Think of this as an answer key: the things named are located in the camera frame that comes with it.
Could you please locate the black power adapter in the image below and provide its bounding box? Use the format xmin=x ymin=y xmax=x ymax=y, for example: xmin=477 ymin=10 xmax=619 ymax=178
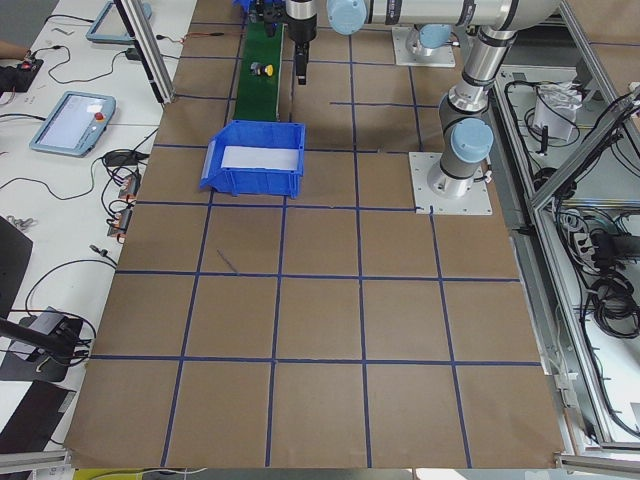
xmin=125 ymin=48 xmax=141 ymax=61

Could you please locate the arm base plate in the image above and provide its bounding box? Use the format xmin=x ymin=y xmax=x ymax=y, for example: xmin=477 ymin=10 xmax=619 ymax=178
xmin=409 ymin=152 xmax=493 ymax=216
xmin=392 ymin=24 xmax=456 ymax=68

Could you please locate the near teach pendant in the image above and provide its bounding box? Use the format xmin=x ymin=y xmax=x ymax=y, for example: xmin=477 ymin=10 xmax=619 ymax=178
xmin=29 ymin=91 xmax=116 ymax=157

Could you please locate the aluminium frame post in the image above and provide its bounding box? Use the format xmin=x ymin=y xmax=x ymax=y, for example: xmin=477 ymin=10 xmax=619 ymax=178
xmin=114 ymin=0 xmax=175 ymax=105

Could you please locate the teach pendant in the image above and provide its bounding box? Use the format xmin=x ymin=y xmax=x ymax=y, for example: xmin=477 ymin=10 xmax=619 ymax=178
xmin=85 ymin=1 xmax=133 ymax=46
xmin=29 ymin=91 xmax=116 ymax=157

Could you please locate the white foam pad left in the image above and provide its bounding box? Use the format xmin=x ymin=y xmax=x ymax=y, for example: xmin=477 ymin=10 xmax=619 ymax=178
xmin=221 ymin=146 xmax=299 ymax=171

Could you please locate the far teach pendant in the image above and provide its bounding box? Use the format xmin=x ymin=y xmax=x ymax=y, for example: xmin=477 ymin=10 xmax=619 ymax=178
xmin=85 ymin=1 xmax=133 ymax=46

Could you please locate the left blue bin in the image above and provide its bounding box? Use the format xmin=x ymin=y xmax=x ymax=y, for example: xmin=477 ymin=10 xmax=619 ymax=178
xmin=199 ymin=120 xmax=306 ymax=198

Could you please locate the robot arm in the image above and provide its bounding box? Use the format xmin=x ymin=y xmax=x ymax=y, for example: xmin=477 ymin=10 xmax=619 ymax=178
xmin=248 ymin=1 xmax=451 ymax=56
xmin=326 ymin=0 xmax=559 ymax=199

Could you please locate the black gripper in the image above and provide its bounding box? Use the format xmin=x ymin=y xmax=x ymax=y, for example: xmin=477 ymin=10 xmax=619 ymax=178
xmin=285 ymin=0 xmax=317 ymax=85
xmin=252 ymin=0 xmax=283 ymax=38

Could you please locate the yellow push button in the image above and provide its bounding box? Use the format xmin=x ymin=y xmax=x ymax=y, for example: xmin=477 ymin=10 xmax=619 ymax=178
xmin=250 ymin=62 xmax=275 ymax=78

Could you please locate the green conveyor belt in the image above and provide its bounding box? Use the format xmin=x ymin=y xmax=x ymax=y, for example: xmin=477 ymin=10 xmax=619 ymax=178
xmin=233 ymin=23 xmax=283 ymax=121

